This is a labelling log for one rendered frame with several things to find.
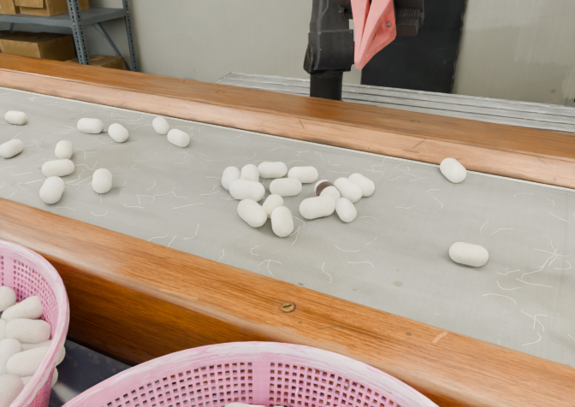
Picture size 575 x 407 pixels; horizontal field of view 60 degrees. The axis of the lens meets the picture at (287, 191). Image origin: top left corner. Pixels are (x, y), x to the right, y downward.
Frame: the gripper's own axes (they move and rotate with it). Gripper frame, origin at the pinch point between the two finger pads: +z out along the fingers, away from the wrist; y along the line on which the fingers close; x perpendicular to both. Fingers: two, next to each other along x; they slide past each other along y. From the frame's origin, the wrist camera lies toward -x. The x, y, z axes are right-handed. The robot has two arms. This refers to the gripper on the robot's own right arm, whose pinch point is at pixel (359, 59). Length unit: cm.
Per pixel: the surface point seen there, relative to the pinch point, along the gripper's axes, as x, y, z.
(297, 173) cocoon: 1.4, -3.2, 14.6
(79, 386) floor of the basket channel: -9.9, -10.1, 40.6
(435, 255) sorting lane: -1.8, 13.2, 21.0
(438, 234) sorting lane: 0.4, 12.8, 18.4
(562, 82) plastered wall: 164, 35, -118
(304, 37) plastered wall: 149, -86, -120
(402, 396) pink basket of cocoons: -15.5, 14.3, 33.4
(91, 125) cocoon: 2.4, -34.4, 13.1
